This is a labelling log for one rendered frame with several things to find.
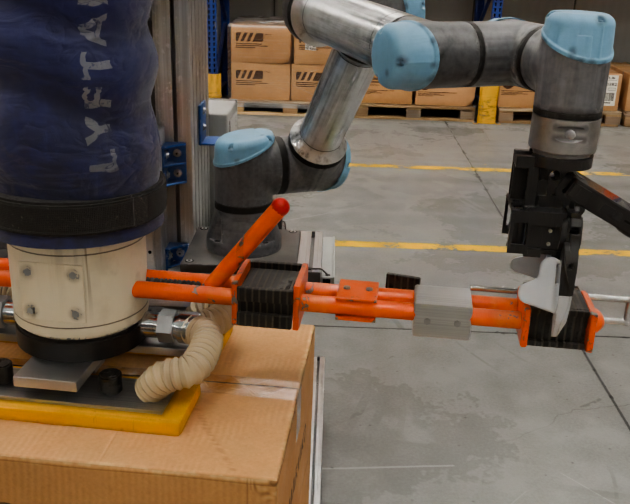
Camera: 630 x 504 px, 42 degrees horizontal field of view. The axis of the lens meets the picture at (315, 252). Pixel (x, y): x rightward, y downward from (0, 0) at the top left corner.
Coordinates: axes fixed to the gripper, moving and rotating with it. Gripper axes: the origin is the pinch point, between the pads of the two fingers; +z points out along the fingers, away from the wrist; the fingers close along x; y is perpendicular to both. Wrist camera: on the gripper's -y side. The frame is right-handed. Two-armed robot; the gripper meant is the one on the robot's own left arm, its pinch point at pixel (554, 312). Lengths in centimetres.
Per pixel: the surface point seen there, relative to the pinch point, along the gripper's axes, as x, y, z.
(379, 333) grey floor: -235, 25, 122
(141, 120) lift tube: 2, 51, -21
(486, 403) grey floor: -183, -18, 122
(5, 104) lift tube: 10, 63, -24
